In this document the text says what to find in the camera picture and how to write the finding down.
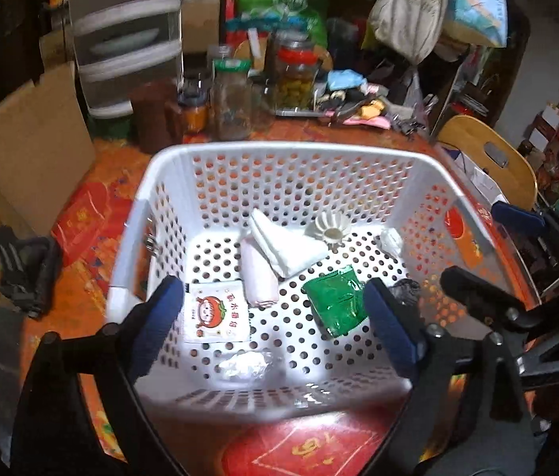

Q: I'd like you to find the dark grey sock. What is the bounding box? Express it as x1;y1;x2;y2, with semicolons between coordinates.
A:
389;278;422;308

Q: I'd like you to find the tomato cartoon wipes packet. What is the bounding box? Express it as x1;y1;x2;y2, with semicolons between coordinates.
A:
181;280;251;344

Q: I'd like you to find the green foil packet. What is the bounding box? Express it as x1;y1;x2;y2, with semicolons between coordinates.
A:
302;265;367;338

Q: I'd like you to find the white pink towel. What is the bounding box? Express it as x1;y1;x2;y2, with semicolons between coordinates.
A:
240;235;280;309

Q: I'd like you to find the white ribbed round ornament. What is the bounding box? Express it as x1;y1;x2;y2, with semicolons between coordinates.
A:
305;209;352;248

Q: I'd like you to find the small white ball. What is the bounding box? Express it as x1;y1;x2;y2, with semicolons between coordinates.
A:
379;228;403;257

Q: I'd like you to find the right wooden chair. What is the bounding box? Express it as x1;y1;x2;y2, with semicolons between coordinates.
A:
437;115;538;211

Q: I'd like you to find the clear crumpled plastic wrap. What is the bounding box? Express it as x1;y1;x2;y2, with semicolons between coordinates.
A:
217;350;275;382

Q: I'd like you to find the white perforated plastic basket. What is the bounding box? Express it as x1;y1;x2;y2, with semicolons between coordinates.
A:
106;142;530;422

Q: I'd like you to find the black phone stand clamp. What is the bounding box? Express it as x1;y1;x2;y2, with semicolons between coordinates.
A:
0;226;63;319

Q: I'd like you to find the brown plastic jug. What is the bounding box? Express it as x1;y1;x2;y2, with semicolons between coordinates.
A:
130;80;185;155

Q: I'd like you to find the brown cardboard box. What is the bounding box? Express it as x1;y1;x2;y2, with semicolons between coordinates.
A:
0;62;95;236

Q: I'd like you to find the orange small jar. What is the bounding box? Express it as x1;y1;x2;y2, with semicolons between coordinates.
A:
178;90;208;134

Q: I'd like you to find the green lid glass jar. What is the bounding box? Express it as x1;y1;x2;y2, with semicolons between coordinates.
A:
212;58;252;141

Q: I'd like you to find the blue illustrated paper bag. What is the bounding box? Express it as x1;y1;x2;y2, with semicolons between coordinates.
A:
443;0;508;48

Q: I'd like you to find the beige canvas tote bag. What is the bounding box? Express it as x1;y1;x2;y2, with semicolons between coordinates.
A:
368;0;447;65

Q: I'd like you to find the red lid pickle jar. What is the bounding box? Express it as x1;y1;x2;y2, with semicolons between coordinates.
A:
275;47;319;109

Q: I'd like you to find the grey stacked drawer unit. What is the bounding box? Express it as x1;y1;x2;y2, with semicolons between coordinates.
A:
68;0;184;119

